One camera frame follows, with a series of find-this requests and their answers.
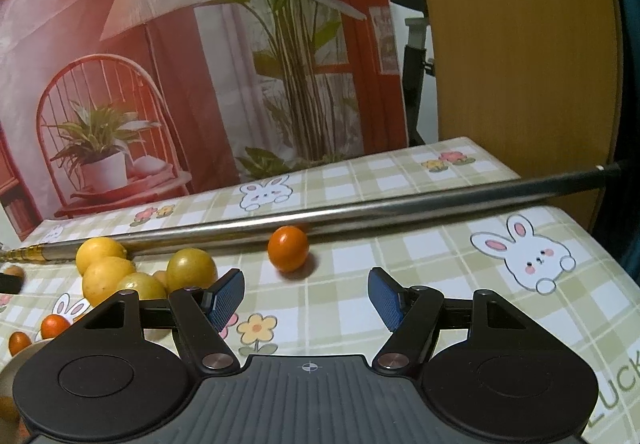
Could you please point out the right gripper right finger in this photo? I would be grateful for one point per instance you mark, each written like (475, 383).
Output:
(410, 314)

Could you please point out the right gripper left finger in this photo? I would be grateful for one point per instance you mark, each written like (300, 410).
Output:
(200, 315)

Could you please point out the green round fruit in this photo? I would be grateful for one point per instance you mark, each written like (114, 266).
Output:
(190, 267)

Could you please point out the green yellow citrus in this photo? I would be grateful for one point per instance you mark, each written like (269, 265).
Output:
(147, 286)

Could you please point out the yellow lemon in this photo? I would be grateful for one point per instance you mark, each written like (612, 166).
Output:
(95, 249)
(101, 278)

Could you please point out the small orange tangerine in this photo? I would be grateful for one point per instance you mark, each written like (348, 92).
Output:
(288, 248)

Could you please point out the small orange kumquat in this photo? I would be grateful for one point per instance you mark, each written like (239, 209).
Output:
(18, 341)
(53, 325)

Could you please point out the beige fruit plate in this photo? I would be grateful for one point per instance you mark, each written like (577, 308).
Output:
(9, 413)

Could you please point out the telescopic metal pole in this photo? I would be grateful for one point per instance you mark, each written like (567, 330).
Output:
(371, 214)

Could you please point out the black office chair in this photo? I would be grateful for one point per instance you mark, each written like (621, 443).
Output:
(415, 65)

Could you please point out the printed room scene backdrop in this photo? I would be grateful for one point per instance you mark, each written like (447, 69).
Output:
(131, 104)

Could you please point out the wooden board panel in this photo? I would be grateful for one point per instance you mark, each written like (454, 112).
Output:
(535, 82)

